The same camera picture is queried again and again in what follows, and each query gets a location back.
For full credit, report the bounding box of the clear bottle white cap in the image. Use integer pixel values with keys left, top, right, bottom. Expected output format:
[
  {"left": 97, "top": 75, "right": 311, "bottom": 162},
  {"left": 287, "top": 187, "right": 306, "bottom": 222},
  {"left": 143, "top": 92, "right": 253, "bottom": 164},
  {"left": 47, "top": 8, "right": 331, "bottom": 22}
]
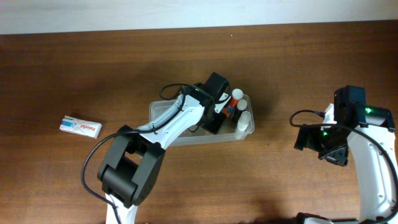
[{"left": 234, "top": 111, "right": 251, "bottom": 139}]

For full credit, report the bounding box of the white Panadol medicine box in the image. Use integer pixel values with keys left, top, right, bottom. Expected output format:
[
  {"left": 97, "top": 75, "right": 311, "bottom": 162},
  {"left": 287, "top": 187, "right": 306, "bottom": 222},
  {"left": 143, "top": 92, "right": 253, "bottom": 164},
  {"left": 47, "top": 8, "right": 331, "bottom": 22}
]
[{"left": 60, "top": 116, "right": 102, "bottom": 139}]

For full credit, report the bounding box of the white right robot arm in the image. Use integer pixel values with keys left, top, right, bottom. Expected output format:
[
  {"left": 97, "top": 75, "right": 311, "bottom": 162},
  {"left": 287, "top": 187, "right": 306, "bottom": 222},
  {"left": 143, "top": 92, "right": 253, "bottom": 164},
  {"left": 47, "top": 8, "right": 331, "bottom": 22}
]
[{"left": 291, "top": 85, "right": 397, "bottom": 223}]

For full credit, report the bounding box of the orange tube white cap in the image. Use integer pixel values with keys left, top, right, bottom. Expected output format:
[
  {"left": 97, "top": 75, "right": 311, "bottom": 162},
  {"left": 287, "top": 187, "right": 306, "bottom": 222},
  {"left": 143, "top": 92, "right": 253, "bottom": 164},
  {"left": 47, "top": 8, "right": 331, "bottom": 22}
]
[{"left": 223, "top": 88, "right": 244, "bottom": 118}]

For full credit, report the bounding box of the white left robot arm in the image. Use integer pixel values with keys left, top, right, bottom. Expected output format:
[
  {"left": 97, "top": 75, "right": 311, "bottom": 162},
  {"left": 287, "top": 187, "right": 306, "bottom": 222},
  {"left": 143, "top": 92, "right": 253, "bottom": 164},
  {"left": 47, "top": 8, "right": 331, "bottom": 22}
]
[{"left": 97, "top": 73, "right": 229, "bottom": 223}]

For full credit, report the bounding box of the clear plastic container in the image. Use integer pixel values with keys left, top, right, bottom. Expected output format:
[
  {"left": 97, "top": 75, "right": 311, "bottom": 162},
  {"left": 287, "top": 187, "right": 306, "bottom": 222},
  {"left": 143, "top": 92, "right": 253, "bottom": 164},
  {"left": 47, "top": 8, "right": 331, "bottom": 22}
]
[{"left": 149, "top": 94, "right": 255, "bottom": 146}]

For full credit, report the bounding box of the black bottle white cap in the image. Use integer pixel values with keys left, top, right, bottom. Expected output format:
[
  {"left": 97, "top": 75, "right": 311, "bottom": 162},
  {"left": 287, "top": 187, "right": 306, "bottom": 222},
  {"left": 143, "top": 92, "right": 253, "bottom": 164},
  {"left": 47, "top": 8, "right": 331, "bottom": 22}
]
[{"left": 231, "top": 99, "right": 248, "bottom": 123}]

